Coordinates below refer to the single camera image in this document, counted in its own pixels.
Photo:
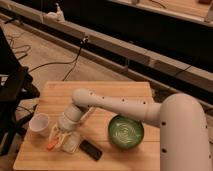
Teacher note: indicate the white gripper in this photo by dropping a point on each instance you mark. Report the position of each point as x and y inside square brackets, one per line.
[67, 122]

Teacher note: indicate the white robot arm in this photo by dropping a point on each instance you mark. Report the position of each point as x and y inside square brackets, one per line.
[184, 139]

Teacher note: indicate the white sponge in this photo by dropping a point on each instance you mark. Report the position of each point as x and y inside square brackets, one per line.
[72, 142]

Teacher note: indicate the white paper cup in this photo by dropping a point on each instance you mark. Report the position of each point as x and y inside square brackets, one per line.
[40, 124]

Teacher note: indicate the black smartphone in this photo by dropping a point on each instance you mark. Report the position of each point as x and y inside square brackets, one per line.
[90, 150]

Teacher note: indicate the white tube bottle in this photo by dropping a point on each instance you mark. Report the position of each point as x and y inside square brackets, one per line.
[87, 114]

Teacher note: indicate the black chair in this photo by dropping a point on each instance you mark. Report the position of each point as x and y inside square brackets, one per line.
[15, 85]

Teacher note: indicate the green bowl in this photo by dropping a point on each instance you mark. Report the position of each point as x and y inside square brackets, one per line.
[125, 133]

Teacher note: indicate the white object on ledge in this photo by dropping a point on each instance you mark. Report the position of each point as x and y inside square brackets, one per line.
[58, 15]

